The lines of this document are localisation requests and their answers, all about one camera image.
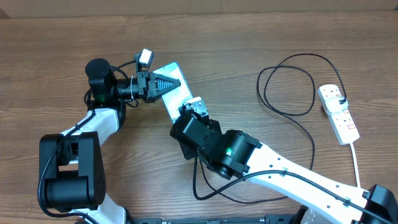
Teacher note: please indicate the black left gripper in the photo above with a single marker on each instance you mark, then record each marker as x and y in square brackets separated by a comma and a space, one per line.
[149, 82]

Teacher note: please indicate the blue Samsung Galaxy smartphone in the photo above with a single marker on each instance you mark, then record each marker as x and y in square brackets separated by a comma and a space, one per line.
[174, 99]

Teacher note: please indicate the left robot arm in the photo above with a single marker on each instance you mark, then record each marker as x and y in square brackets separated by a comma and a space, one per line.
[72, 180]

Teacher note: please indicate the cardboard backdrop panel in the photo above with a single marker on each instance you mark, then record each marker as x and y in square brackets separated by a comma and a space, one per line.
[80, 8]

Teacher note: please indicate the white charger adapter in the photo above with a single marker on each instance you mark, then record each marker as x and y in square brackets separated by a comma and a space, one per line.
[335, 105]

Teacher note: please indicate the white power strip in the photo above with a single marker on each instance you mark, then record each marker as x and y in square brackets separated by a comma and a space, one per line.
[338, 114]

